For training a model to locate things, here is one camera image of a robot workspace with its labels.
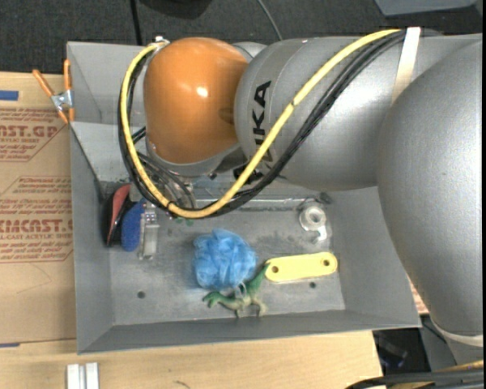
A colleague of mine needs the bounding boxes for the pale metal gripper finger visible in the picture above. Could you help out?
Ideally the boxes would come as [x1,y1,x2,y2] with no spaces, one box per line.
[143,211,161,261]
[137,224,148,261]

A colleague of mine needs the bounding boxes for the dark blue oval sponge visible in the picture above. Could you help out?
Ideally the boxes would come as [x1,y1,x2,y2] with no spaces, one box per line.
[120,198,147,253]

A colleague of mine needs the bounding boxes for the grey metal bin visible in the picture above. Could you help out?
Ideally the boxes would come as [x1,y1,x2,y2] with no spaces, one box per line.
[66,41,424,355]

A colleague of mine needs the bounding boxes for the light blue mesh sponge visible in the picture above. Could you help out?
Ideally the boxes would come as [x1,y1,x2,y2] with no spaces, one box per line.
[191,228,259,293]

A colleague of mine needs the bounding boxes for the green toy dinosaur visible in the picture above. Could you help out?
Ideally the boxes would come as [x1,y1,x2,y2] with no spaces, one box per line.
[202,263,270,318]

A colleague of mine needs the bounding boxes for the brown cardboard board red print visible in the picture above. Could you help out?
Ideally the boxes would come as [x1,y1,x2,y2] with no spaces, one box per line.
[0,70,79,350]

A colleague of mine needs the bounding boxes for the yellow flat tag with holes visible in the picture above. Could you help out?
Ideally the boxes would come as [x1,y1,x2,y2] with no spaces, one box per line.
[263,251,339,283]

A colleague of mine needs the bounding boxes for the clear plastic ring piece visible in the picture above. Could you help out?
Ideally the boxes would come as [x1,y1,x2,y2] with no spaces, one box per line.
[298,205,329,245]

